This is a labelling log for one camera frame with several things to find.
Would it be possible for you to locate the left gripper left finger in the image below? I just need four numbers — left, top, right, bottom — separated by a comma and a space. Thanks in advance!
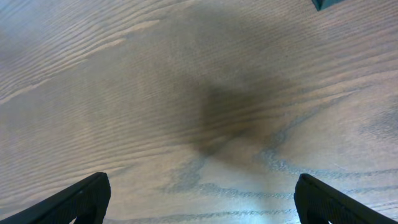
1, 172, 111, 224

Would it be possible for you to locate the black gift box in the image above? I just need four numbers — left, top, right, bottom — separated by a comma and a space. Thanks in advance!
312, 0, 343, 11

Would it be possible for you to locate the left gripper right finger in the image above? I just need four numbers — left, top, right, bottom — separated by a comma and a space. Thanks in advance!
294, 174, 397, 224

